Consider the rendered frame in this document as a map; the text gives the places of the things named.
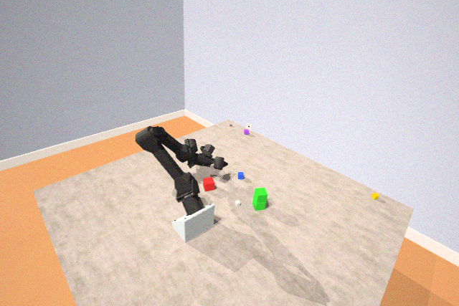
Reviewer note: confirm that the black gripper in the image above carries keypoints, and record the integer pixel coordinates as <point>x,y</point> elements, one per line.
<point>218,162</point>

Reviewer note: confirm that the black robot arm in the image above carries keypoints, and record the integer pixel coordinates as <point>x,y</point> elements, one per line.
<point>151,140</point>

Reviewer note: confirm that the red block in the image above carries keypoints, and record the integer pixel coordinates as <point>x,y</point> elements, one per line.
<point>208,184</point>

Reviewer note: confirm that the green block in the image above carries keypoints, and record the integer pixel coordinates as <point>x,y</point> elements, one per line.
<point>261,195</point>
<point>259,206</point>

